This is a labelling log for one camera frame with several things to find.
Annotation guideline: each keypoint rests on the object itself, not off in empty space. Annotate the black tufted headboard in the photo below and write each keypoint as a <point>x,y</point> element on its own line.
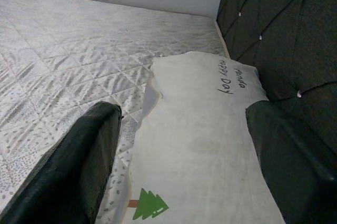
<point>289,23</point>

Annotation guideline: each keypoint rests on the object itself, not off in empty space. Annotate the white pillow with tree print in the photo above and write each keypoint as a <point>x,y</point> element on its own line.
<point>200,142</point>

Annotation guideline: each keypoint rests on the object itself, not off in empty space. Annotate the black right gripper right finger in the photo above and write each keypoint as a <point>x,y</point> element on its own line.
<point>300,166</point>

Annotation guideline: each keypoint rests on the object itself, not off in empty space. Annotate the white quilted mattress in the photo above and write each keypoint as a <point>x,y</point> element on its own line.
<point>79,55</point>

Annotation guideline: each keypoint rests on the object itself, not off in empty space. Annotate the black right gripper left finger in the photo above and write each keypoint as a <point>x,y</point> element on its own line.
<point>63,168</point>

